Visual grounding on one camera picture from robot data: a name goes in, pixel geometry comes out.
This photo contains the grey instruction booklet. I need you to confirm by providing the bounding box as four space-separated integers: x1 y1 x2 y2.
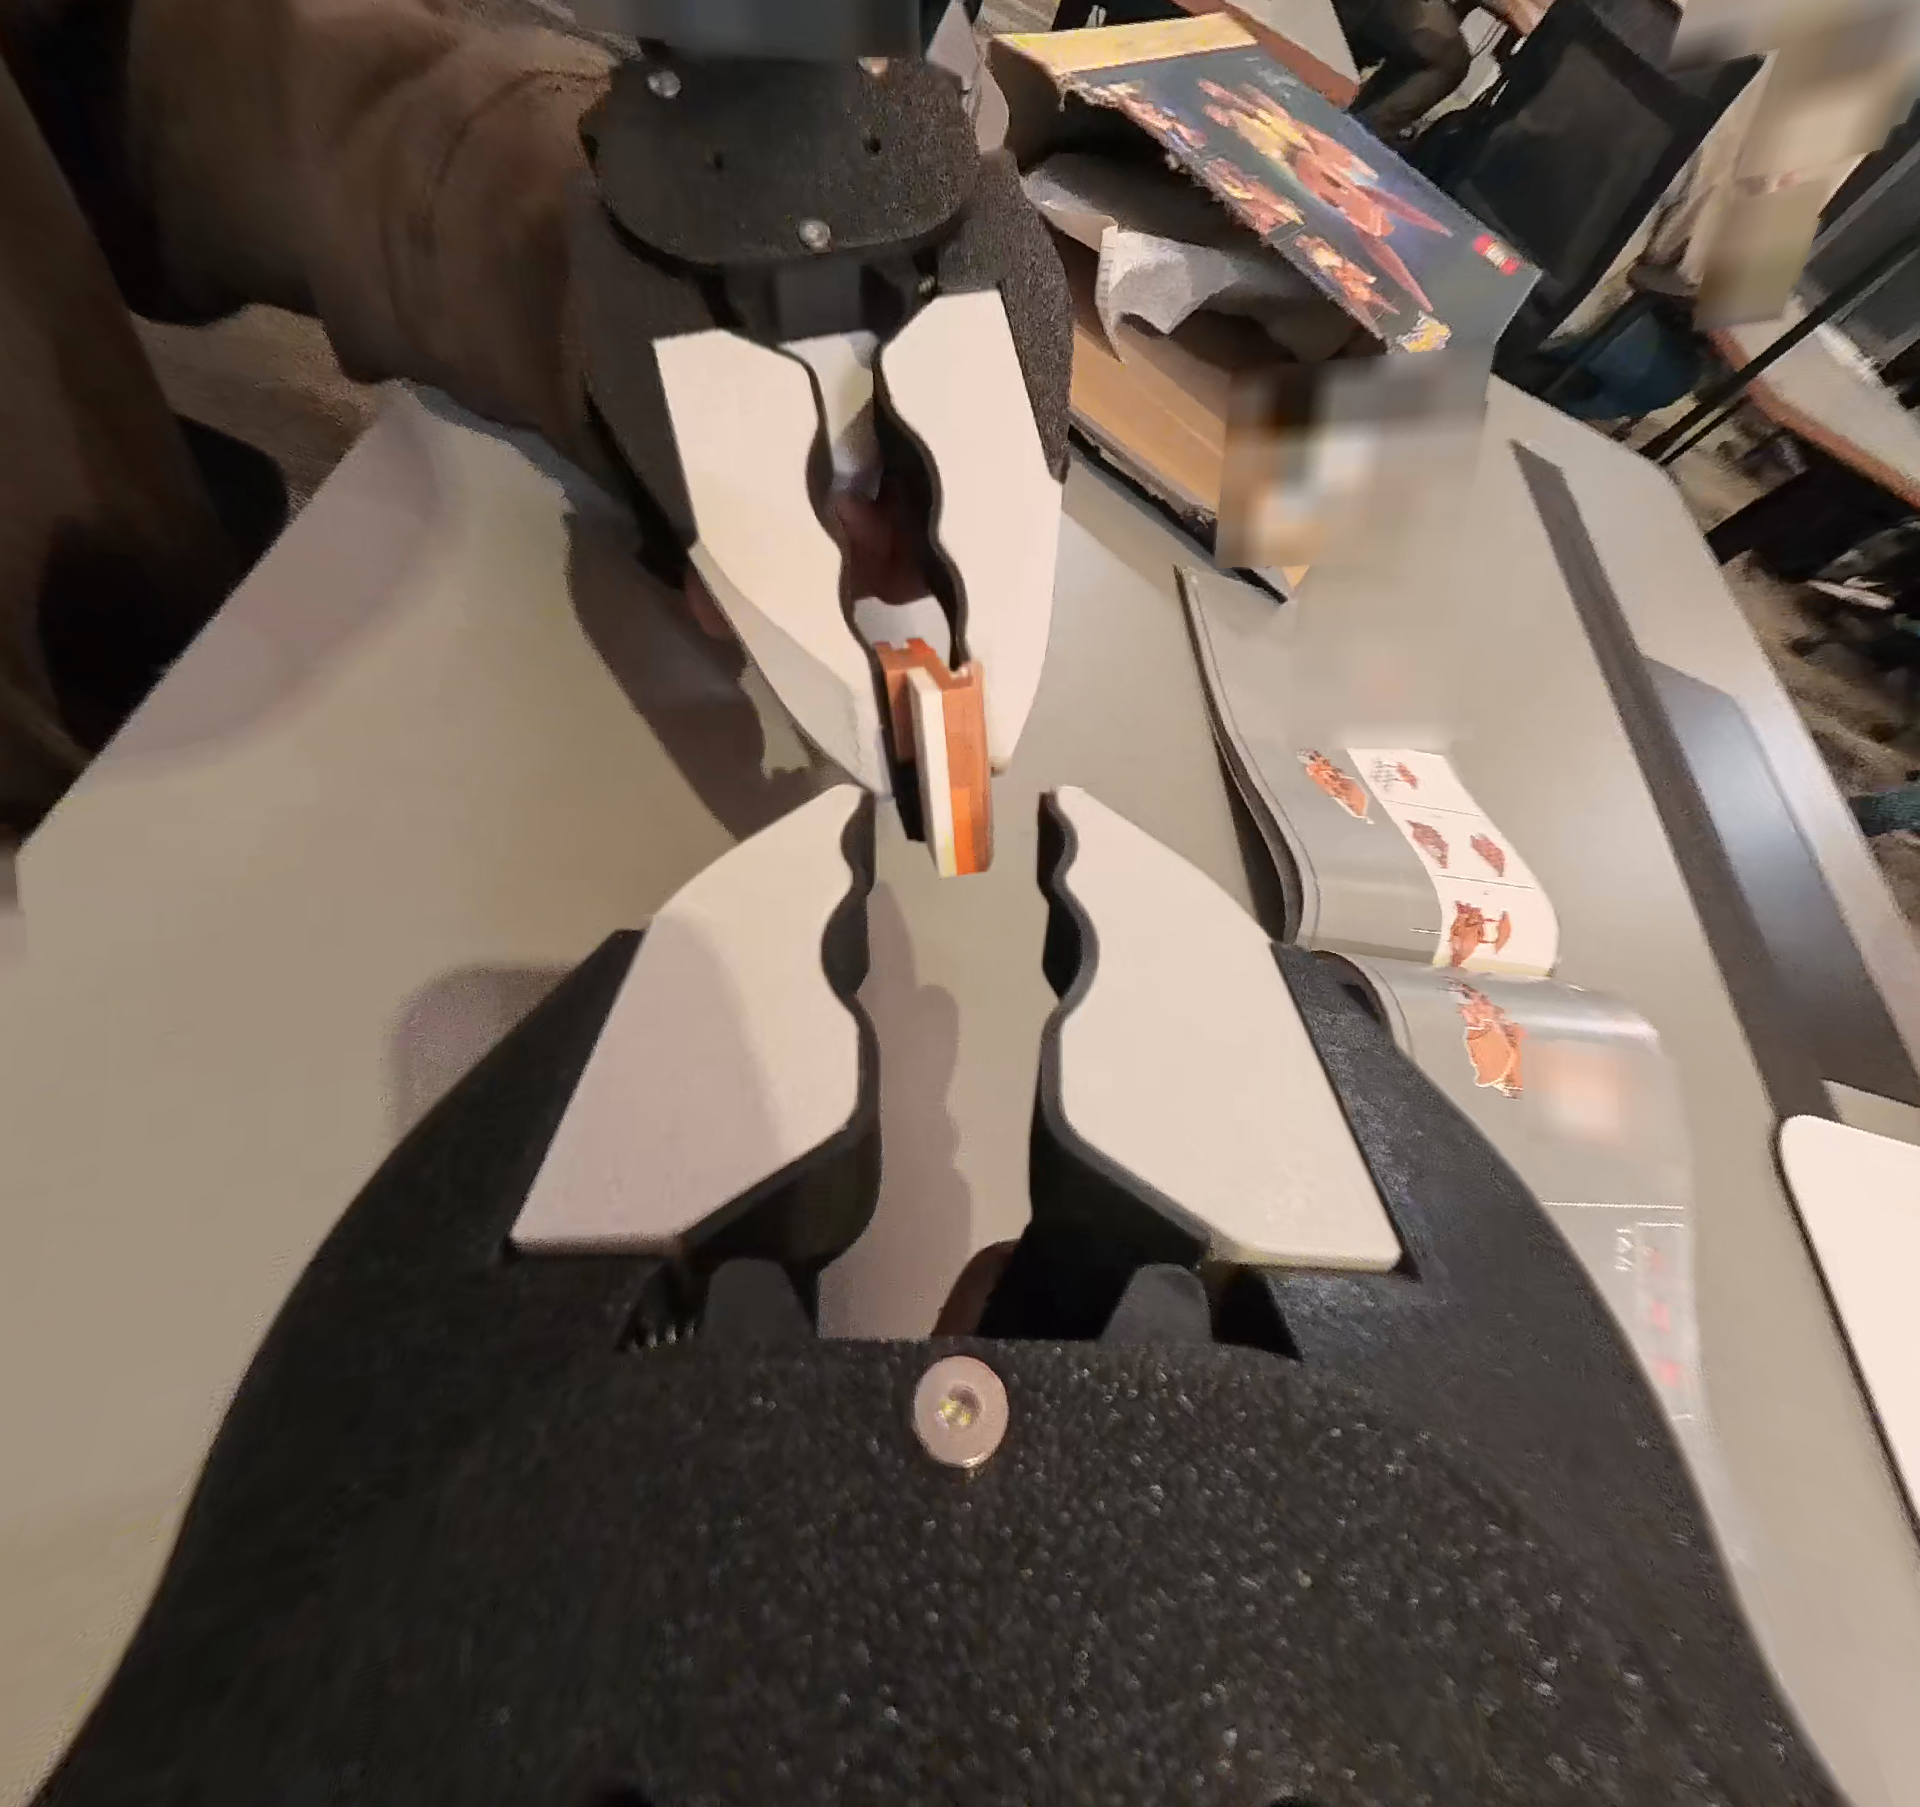
1177 569 1703 1434

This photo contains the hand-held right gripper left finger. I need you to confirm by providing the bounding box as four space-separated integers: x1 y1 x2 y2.
511 784 882 1253

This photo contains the person's torso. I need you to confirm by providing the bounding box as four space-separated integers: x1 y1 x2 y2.
0 37 294 849

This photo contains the person's left forearm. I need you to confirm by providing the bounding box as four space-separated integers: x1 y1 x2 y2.
0 0 648 435

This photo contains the white flat pad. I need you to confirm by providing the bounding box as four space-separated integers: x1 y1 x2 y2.
1776 1113 1920 1516

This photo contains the grey plastic bag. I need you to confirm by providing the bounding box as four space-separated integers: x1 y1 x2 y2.
1026 154 1352 339

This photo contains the grey desk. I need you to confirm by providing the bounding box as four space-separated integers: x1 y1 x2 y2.
0 374 1920 1807

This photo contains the person's left hand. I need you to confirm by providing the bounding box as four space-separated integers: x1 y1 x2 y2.
828 461 950 613

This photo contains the orange brick plate assembly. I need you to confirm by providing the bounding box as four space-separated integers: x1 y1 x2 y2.
900 655 996 880

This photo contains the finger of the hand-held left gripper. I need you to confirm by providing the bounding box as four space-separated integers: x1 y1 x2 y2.
651 327 901 799
871 286 1070 774

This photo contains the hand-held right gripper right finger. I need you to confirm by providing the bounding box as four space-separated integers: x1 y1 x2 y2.
1031 784 1407 1272

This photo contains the black equipment case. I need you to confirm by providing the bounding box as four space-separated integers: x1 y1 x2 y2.
1500 0 1763 339

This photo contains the printed toy set box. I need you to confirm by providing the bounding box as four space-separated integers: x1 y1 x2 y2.
987 15 1547 594

